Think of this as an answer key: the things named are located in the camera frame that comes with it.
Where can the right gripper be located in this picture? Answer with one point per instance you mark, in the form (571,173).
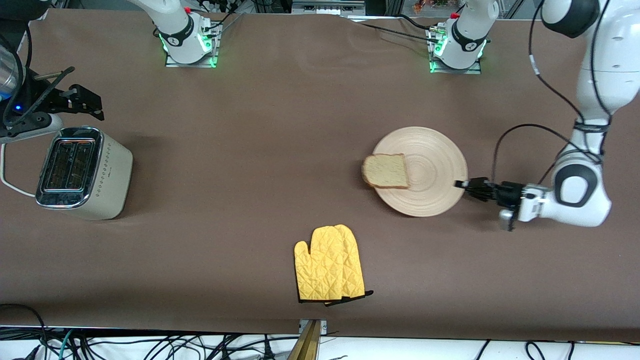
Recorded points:
(41,96)

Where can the cream and chrome toaster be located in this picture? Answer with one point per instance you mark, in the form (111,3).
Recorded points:
(85,175)

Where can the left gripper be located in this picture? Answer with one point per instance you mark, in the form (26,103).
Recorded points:
(506,193)

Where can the grey equipment box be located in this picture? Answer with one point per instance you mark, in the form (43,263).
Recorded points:
(327,6)

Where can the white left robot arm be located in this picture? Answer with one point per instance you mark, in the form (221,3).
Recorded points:
(615,60)

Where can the slice of toast bread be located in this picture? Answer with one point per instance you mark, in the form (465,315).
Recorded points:
(385,171)

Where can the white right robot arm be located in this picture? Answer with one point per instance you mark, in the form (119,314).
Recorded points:
(175,25)

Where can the aluminium frame profile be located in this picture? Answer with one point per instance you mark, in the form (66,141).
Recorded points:
(307,345)

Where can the round light wooden plate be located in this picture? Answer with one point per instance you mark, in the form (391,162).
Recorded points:
(435,165)

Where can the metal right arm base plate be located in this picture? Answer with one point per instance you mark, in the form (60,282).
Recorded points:
(192,62)

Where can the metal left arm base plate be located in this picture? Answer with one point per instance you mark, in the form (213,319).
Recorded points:
(457,69)

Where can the yellow quilted oven mitt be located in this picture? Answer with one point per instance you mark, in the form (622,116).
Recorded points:
(355,270)
(320,265)

